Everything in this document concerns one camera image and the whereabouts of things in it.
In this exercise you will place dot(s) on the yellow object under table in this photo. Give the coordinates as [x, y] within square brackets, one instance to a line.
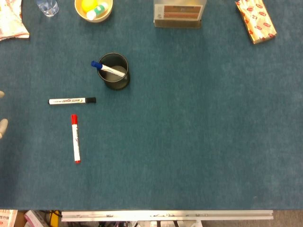
[55, 220]

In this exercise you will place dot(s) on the clear plastic water bottle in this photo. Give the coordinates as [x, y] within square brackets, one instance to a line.
[48, 7]

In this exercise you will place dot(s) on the printed paper box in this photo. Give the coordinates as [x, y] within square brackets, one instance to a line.
[7, 218]

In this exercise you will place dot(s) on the black mesh pen holder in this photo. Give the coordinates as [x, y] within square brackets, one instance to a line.
[118, 85]

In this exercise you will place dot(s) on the red whiteboard marker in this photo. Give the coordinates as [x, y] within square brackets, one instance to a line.
[75, 139]

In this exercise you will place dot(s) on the black whiteboard marker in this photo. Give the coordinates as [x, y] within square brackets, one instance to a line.
[71, 101]

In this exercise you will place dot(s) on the gold and red wrapped package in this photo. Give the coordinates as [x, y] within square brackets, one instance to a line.
[256, 21]

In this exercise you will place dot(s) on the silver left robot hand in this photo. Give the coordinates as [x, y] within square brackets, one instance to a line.
[2, 125]

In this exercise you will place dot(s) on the blue whiteboard marker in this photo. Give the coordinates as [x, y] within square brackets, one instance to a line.
[109, 69]

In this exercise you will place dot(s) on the white printed snack bag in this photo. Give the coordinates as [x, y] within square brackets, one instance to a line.
[10, 21]

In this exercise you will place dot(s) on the brown box with label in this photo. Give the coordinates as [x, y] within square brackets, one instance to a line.
[177, 11]

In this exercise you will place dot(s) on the aluminium rail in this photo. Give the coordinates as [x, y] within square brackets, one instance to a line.
[165, 215]

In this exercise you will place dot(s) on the green and white bottle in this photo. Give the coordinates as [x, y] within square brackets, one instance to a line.
[98, 9]

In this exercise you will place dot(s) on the cream bowl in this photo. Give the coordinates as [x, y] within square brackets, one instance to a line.
[104, 17]

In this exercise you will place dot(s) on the yellow ball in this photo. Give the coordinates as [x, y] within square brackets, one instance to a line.
[88, 4]

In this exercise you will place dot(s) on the pink box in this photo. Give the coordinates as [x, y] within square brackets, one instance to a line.
[34, 218]

